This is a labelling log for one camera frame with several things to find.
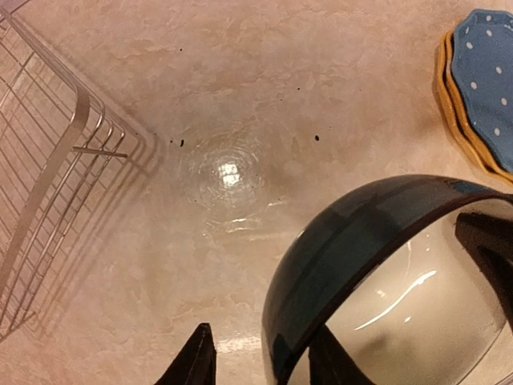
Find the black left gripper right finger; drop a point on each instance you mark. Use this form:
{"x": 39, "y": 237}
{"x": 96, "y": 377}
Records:
{"x": 437, "y": 311}

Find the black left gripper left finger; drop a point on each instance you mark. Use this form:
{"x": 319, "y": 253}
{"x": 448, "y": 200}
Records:
{"x": 196, "y": 361}

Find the yellow dotted plate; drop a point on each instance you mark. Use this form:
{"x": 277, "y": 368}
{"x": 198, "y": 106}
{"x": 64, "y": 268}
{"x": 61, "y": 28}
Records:
{"x": 449, "y": 104}
{"x": 461, "y": 104}

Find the dark teal white bowl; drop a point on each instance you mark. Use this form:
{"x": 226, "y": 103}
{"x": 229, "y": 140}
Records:
{"x": 344, "y": 244}

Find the blue dotted plate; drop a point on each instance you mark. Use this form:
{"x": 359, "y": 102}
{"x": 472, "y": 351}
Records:
{"x": 482, "y": 71}

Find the metal wire dish rack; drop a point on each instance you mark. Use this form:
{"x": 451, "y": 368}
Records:
{"x": 70, "y": 162}

